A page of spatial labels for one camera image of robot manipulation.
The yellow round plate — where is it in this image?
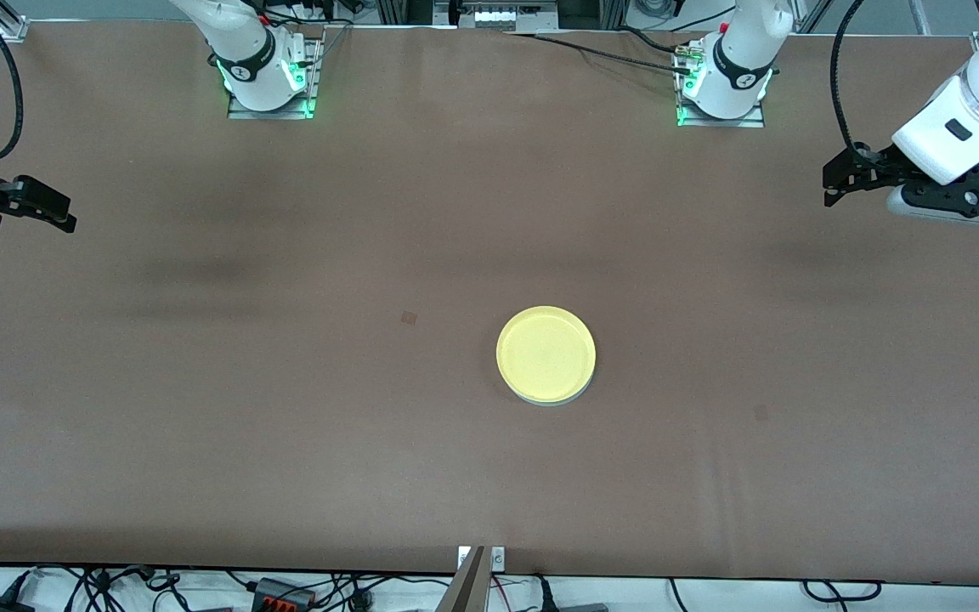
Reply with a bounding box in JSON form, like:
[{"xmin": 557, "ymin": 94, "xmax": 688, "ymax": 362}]
[{"xmin": 496, "ymin": 306, "xmax": 597, "ymax": 402}]

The pale green round plate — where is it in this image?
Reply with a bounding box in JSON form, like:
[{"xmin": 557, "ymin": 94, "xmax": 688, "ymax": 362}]
[{"xmin": 502, "ymin": 374, "xmax": 597, "ymax": 408}]

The grey connector box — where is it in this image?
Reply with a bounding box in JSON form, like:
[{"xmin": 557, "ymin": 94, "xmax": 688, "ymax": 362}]
[{"xmin": 434, "ymin": 0, "xmax": 558, "ymax": 33}]

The black orange power strip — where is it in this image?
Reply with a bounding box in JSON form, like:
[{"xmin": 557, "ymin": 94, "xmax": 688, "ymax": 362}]
[{"xmin": 252, "ymin": 578, "xmax": 317, "ymax": 612}]

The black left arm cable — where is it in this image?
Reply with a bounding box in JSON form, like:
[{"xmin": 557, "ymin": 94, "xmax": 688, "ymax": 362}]
[{"xmin": 829, "ymin": 0, "xmax": 871, "ymax": 164}]

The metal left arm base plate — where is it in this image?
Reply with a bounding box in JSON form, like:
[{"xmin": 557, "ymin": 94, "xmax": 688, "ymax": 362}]
[{"xmin": 675, "ymin": 51, "xmax": 767, "ymax": 130}]

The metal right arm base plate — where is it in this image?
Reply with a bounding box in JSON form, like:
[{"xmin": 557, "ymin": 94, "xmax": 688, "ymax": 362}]
[{"xmin": 226, "ymin": 38, "xmax": 322, "ymax": 121}]

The black cable on table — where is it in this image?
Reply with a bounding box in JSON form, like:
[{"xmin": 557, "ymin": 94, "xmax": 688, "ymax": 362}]
[{"xmin": 506, "ymin": 31, "xmax": 696, "ymax": 76}]

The grey camera stand post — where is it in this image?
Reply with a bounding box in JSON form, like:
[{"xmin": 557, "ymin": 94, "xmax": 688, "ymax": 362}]
[{"xmin": 434, "ymin": 546, "xmax": 490, "ymax": 612}]

